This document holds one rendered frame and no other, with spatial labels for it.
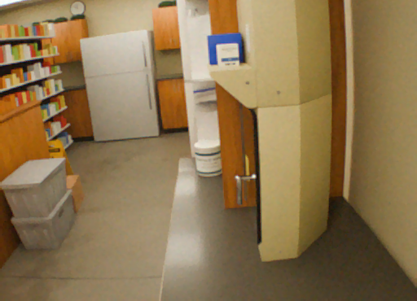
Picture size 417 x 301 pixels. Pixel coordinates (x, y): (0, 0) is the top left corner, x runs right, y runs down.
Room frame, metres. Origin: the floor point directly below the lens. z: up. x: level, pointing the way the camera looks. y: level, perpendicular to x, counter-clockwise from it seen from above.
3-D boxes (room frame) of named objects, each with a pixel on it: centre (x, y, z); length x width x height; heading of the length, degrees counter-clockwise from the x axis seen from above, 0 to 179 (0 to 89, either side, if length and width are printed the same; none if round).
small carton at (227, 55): (0.99, -0.09, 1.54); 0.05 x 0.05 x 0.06; 7
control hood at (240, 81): (1.03, -0.09, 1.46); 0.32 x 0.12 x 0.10; 179
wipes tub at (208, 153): (1.64, -0.01, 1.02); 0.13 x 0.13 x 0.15
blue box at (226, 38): (1.11, -0.09, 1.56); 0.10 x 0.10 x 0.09; 89
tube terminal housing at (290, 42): (1.03, -0.27, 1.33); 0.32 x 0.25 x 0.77; 179
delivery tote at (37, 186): (2.71, 1.51, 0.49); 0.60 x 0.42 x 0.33; 179
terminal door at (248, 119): (1.03, -0.14, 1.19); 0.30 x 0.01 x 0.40; 179
